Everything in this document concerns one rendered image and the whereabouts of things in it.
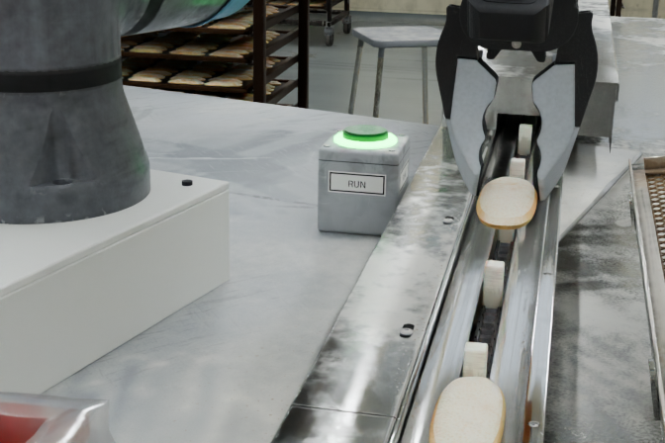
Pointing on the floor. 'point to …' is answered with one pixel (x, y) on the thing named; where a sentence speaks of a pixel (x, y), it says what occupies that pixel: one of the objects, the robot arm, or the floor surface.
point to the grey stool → (426, 36)
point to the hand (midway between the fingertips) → (508, 180)
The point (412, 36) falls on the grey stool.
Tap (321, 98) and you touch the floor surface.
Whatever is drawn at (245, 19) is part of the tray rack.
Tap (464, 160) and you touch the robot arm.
